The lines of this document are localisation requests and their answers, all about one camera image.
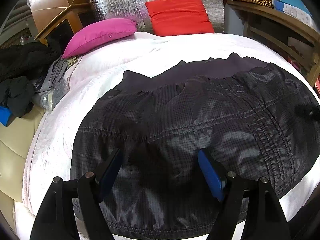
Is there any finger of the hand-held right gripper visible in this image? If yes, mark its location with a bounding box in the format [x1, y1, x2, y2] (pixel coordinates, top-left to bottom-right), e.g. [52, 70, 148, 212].
[295, 103, 320, 120]

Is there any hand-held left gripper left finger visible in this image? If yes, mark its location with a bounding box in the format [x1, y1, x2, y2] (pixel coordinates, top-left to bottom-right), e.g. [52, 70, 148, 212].
[29, 148, 123, 240]

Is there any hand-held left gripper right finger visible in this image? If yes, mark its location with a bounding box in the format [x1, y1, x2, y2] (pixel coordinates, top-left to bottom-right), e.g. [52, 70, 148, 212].
[197, 148, 292, 240]

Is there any black quilted jacket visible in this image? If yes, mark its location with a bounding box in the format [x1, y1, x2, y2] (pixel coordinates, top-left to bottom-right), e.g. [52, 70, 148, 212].
[70, 52, 320, 233]

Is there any wooden table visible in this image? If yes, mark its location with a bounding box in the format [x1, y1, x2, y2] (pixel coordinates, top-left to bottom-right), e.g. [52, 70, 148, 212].
[226, 0, 320, 87]

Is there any white printed box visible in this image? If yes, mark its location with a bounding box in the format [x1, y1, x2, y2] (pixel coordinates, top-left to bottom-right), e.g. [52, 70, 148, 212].
[274, 0, 314, 24]

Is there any beige sofa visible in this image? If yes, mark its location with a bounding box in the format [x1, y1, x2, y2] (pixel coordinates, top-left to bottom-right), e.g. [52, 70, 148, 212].
[0, 102, 48, 203]

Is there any grey garment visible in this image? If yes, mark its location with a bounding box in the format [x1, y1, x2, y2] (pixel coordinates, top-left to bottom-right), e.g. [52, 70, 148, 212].
[32, 56, 83, 110]

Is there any white bed blanket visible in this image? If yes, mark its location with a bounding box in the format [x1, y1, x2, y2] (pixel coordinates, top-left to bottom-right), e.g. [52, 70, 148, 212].
[14, 31, 320, 240]

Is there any blue garment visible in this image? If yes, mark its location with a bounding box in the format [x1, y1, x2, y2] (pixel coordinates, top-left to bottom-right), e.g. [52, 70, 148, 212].
[0, 105, 14, 127]

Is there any pink pillow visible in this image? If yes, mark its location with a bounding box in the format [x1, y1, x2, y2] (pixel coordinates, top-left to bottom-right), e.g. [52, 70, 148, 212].
[62, 18, 137, 59]

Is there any pile of black coats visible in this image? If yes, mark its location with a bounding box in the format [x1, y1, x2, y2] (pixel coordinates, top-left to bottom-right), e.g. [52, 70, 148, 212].
[0, 39, 63, 118]

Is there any red pillow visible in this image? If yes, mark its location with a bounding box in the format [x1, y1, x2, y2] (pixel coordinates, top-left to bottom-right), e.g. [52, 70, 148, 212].
[145, 0, 215, 36]

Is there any woven rattan cabinet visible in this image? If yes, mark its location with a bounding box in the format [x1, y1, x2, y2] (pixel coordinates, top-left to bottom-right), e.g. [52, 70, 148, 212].
[0, 27, 33, 50]

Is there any silver foil insulation panel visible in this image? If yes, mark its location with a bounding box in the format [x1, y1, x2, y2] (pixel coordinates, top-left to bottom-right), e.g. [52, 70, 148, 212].
[86, 0, 225, 34]

